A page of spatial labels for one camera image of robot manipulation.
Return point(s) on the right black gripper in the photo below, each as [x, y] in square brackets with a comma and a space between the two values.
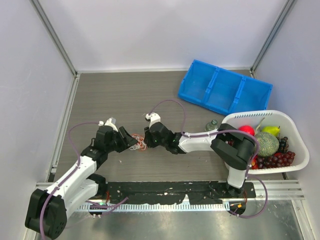
[148, 140]

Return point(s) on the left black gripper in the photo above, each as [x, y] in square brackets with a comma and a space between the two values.
[127, 140]

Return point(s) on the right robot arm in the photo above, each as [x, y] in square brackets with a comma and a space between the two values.
[235, 147]

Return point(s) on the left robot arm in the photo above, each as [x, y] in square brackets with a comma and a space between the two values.
[49, 209]

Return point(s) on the clear glass bottle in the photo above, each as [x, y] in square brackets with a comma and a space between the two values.
[211, 126]

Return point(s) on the blue three-compartment bin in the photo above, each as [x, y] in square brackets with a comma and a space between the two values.
[223, 91]

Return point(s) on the red apple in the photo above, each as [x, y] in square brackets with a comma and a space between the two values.
[247, 129]

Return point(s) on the small peach fruit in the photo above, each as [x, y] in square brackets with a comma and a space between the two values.
[254, 164]

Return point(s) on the cantaloupe melon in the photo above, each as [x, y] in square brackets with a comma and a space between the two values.
[268, 144]

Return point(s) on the white plastic basket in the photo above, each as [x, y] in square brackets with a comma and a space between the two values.
[287, 129]

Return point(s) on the green pear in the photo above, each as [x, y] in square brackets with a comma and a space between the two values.
[273, 130]

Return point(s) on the red grapes bunch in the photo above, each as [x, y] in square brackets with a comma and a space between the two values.
[277, 160]

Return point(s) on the dark grapes bunch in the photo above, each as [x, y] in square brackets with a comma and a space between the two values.
[283, 144]

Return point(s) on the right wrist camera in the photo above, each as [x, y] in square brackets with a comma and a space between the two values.
[152, 118]

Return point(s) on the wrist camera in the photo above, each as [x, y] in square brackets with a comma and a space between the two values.
[111, 122]
[152, 118]

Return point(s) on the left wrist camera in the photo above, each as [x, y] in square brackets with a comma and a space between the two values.
[111, 122]

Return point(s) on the slotted cable duct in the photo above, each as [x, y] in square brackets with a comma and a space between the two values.
[183, 207]

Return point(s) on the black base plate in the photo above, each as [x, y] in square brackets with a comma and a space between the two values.
[174, 192]

